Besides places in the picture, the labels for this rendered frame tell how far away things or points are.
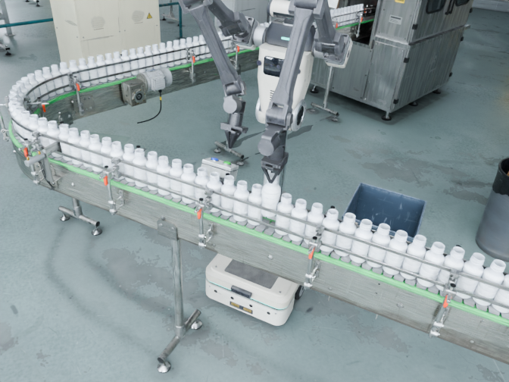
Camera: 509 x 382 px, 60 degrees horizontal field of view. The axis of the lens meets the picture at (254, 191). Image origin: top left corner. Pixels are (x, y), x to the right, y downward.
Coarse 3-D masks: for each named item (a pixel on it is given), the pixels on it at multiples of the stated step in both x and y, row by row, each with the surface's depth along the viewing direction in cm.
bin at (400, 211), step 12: (360, 192) 215; (372, 192) 212; (384, 192) 209; (348, 204) 196; (360, 204) 218; (372, 204) 215; (384, 204) 212; (396, 204) 209; (408, 204) 207; (420, 204) 204; (360, 216) 222; (372, 216) 219; (384, 216) 216; (396, 216) 213; (408, 216) 210; (420, 216) 201; (372, 228) 186; (396, 228) 216; (408, 228) 213; (408, 240) 181
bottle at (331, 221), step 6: (330, 210) 156; (336, 210) 155; (330, 216) 154; (336, 216) 154; (324, 222) 156; (330, 222) 155; (336, 222) 155; (330, 228) 155; (336, 228) 155; (324, 234) 157; (330, 234) 156; (336, 234) 158; (324, 240) 158; (330, 240) 158; (324, 246) 160
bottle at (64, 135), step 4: (64, 124) 197; (60, 128) 195; (64, 128) 195; (68, 128) 196; (64, 132) 195; (68, 132) 197; (60, 136) 196; (64, 136) 196; (68, 136) 196; (64, 140) 196; (60, 144) 199; (64, 144) 197; (64, 148) 199; (68, 148) 199; (64, 152) 200; (68, 152) 200; (64, 156) 201; (68, 160) 202
